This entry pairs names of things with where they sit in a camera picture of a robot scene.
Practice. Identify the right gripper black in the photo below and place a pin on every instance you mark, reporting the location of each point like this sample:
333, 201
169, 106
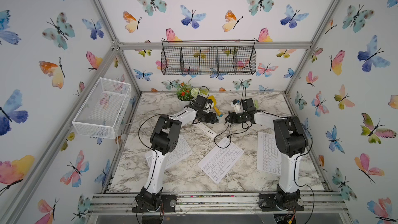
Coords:
231, 117

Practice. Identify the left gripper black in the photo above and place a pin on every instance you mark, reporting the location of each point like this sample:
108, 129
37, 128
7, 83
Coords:
210, 118

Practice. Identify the white power strip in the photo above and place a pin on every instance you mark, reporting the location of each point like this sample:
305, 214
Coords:
205, 129

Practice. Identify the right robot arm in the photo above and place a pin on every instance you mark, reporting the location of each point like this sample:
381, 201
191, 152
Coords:
290, 140

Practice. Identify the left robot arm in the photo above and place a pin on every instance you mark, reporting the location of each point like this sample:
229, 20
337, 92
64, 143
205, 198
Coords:
164, 139

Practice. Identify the right white keyboard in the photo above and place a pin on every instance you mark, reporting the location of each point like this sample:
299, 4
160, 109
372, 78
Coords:
269, 158

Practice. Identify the white keyboard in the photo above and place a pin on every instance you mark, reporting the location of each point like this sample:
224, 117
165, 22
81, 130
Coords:
220, 160
269, 158
181, 152

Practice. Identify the left white keyboard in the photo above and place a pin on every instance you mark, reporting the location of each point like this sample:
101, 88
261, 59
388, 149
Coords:
181, 152

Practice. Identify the middle white keyboard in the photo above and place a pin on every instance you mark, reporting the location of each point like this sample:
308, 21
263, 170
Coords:
220, 160

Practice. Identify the potted plant white pot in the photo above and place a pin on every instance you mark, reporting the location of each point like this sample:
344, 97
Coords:
187, 92

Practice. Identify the black wire wall basket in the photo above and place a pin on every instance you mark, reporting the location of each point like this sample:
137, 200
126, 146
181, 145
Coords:
208, 57

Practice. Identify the white mesh wall basket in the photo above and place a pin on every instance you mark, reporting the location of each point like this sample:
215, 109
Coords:
101, 113

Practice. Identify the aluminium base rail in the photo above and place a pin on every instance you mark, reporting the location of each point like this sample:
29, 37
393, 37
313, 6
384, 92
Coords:
318, 202

